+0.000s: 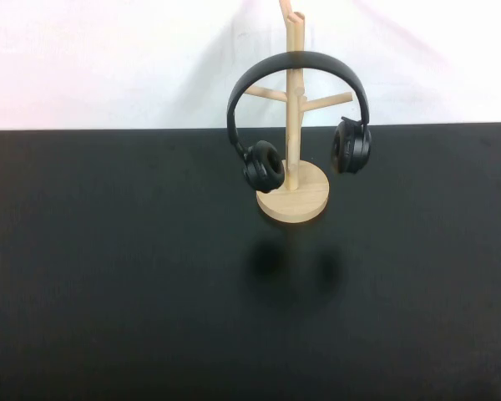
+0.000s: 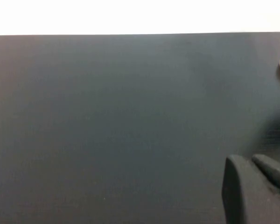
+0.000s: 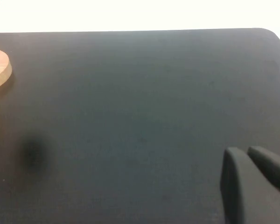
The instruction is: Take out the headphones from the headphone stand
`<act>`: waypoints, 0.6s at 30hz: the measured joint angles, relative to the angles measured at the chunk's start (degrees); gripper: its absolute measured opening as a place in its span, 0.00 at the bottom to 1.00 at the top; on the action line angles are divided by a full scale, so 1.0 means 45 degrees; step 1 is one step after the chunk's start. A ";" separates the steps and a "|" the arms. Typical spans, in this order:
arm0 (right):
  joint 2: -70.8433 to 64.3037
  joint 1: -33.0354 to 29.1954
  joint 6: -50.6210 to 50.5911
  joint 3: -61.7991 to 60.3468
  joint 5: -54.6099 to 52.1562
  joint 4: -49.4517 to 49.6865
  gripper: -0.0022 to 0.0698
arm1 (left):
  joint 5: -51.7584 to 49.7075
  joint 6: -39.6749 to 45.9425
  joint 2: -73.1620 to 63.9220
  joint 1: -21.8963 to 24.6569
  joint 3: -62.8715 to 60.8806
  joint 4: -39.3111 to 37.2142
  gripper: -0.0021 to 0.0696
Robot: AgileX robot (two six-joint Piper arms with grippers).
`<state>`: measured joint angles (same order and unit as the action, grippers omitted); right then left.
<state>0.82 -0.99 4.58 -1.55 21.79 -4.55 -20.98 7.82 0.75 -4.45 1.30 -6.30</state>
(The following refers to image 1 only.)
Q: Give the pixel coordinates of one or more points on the black over-ear headphones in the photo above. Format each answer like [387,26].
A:
[261,169]

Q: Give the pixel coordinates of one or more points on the wooden branch headphone stand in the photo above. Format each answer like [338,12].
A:
[292,204]

